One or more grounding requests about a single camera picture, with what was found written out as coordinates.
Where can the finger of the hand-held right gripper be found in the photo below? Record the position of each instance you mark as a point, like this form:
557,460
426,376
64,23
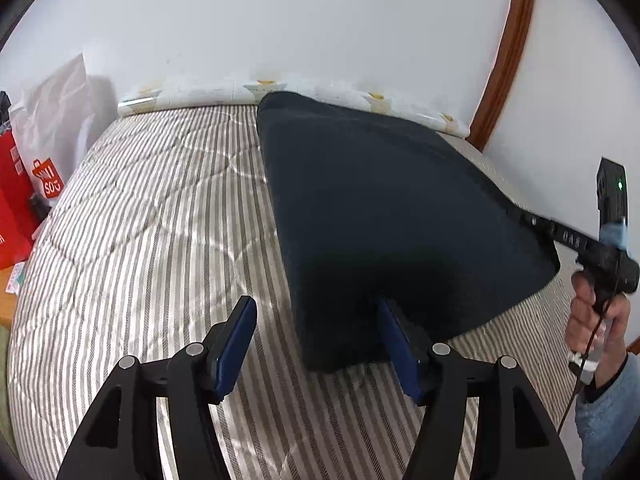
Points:
550,232

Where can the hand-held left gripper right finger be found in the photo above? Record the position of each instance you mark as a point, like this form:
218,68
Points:
400,350

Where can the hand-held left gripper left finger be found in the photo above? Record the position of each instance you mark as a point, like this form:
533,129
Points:
235,350

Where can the black t-shirt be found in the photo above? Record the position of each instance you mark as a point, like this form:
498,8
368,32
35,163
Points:
390,210

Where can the person's right forearm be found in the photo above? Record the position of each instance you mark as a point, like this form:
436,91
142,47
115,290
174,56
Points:
610,420

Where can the person's right hand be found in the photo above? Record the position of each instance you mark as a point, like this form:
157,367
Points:
582,327

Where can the striped quilted mattress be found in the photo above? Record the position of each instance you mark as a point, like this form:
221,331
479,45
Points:
150,235

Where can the printed paper leaflets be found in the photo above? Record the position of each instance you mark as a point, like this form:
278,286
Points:
16,277

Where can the wooden nightstand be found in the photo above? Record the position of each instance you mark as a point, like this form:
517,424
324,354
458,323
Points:
7,310

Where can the green cushion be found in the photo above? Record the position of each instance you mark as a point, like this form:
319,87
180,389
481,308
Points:
4,385

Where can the black bottle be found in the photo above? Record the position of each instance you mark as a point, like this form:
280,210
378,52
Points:
39,206

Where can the white patterned pillow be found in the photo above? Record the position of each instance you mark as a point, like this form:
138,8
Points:
200,92

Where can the red shopping bag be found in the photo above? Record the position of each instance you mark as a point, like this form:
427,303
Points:
10,210

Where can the white shopping bag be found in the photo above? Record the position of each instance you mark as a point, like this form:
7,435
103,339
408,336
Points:
55,110

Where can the brown wooden door frame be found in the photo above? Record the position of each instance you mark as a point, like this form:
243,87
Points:
510,50

